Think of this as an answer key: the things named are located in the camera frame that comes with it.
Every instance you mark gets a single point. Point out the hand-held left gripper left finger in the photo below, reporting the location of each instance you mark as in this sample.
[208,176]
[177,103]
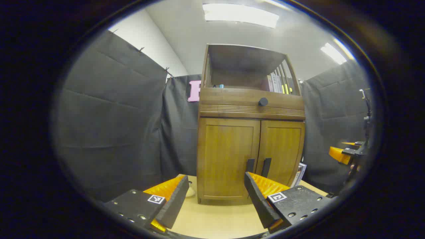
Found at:
[174,205]

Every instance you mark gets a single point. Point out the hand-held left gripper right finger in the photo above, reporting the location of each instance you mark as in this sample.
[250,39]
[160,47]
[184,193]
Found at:
[257,199]

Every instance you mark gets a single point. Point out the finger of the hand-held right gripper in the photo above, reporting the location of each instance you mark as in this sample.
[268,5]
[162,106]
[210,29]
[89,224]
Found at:
[338,154]
[348,143]

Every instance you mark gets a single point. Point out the wooden shoe cabinet door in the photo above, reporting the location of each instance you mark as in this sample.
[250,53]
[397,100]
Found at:
[284,146]
[225,156]

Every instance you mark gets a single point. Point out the wooden double-door shoe cabinet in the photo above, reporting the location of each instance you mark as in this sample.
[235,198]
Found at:
[232,66]

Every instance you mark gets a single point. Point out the cream plush toy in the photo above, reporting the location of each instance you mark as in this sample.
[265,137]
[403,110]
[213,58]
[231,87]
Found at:
[191,192]

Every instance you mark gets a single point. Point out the black metal stand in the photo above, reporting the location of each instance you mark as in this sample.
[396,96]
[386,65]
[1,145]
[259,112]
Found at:
[367,113]

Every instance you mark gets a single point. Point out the white book with pale spine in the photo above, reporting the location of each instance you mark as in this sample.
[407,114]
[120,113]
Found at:
[299,172]

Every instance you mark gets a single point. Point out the ceiling light panel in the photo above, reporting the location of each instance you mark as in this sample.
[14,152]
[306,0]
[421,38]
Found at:
[333,53]
[239,15]

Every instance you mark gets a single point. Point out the row of upright books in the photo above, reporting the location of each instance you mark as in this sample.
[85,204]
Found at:
[277,83]

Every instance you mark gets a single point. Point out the wooden drawer with black knob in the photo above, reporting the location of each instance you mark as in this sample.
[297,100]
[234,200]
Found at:
[232,103]

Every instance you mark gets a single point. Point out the black backdrop cloth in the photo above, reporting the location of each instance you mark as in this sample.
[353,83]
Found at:
[109,116]

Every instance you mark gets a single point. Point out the small blue object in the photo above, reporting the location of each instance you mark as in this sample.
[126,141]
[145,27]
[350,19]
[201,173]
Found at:
[220,86]

